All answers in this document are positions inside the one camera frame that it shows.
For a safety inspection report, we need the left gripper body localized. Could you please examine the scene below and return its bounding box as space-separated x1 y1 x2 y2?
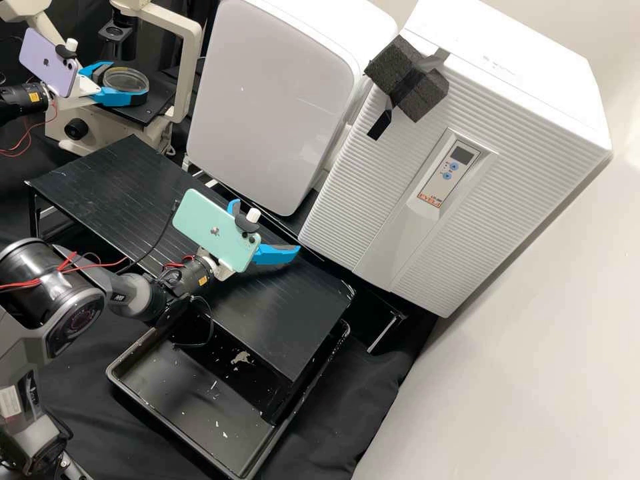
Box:
75 77 103 102

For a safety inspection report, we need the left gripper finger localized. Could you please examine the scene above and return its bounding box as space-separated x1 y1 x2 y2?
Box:
92 85 151 109
79 61 116 82

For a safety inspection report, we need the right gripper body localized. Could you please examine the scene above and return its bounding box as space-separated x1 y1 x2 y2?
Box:
207 255 237 282

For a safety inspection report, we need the petri dish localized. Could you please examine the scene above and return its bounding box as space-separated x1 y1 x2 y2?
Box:
102 67 150 96

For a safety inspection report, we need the cream microscope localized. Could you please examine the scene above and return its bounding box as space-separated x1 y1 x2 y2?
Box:
0 0 207 157

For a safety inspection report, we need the black platform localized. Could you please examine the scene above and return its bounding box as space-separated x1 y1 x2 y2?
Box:
25 133 357 422
182 155 409 355

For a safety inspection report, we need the incubator door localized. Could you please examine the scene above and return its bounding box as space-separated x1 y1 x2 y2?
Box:
299 35 615 321

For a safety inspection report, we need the white box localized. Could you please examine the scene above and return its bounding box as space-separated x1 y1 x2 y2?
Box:
185 0 401 219

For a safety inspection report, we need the black tray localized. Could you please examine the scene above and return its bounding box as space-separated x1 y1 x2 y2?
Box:
105 319 352 480

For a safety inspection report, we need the white incubator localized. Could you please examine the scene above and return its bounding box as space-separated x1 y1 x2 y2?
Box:
312 0 615 201

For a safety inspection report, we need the right wrist camera phone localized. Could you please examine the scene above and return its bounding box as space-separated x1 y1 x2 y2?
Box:
171 187 263 275

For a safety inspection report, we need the wrist camera phone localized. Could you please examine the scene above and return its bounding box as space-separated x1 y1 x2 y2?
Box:
171 187 263 275
19 27 81 99

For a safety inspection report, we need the left wrist camera phone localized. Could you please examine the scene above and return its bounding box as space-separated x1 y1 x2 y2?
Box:
19 27 81 99

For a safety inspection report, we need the black cable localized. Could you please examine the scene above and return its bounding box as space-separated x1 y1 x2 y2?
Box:
167 295 217 351
115 199 182 276

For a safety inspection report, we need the red wire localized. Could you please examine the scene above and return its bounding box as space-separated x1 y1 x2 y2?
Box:
0 117 36 157

